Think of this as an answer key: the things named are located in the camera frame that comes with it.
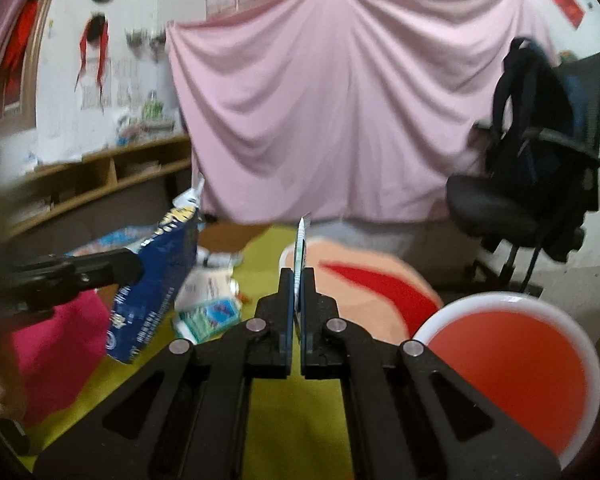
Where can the green printed blanket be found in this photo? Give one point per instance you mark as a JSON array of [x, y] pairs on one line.
[[290, 425]]

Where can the thin white wrapper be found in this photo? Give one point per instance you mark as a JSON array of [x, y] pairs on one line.
[[300, 245]]

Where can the black office chair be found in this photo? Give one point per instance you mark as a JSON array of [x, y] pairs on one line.
[[490, 205]]

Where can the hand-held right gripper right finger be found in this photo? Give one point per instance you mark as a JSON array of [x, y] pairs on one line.
[[305, 310]]

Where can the pale colourful packet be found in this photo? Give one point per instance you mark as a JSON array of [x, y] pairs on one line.
[[115, 240]]

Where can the dark blue backpack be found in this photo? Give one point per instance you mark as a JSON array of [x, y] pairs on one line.
[[520, 110]]

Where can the red cloth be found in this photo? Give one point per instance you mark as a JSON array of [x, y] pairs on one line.
[[20, 45]]

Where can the stack of papers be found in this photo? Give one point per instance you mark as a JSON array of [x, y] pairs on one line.
[[147, 125]]

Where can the green white packet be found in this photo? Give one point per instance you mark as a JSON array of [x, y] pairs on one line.
[[210, 317]]

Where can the white wall sheets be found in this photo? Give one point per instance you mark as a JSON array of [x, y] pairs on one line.
[[120, 85]]

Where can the magenta cloth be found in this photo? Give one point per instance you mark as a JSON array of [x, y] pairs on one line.
[[55, 355]]

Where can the pink hanging sheet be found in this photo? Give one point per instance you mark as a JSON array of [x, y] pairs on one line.
[[330, 110]]

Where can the white plastic packet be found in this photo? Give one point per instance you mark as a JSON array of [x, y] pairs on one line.
[[205, 285]]

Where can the red hanging wall decoration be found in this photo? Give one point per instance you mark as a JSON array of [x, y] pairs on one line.
[[91, 45]]

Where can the wooden shelf unit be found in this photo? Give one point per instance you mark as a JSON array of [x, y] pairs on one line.
[[95, 157]]

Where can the blue snack bag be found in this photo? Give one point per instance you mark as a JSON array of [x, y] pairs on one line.
[[150, 290]]

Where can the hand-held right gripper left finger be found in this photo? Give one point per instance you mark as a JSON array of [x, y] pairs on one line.
[[291, 305]]

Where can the wall hooks with items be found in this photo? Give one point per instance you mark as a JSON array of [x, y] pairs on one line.
[[142, 42]]

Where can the pink curtain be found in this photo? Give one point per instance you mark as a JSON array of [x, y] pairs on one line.
[[5, 25]]

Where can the person's left hand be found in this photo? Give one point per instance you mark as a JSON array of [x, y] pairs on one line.
[[2, 392]]

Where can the red plastic basin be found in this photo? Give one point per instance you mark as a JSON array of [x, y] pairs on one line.
[[505, 360]]

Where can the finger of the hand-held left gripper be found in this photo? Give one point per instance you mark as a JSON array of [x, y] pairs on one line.
[[95, 270]]

